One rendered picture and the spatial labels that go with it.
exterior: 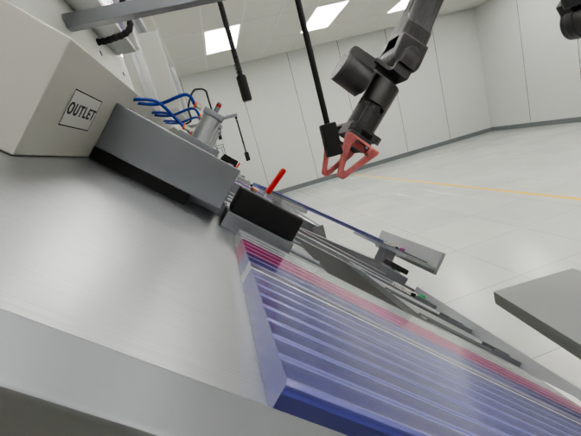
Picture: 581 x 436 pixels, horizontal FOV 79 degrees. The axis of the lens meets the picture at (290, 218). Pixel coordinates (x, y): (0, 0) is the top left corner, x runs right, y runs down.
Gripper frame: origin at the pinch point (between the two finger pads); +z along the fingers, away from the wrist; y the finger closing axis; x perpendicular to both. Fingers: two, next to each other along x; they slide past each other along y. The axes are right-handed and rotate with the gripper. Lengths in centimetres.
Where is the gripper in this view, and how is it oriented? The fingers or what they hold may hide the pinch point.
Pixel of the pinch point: (333, 172)
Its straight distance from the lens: 69.6
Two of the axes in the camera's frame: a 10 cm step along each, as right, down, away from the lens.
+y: 2.0, 1.6, -9.7
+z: -5.1, 8.6, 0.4
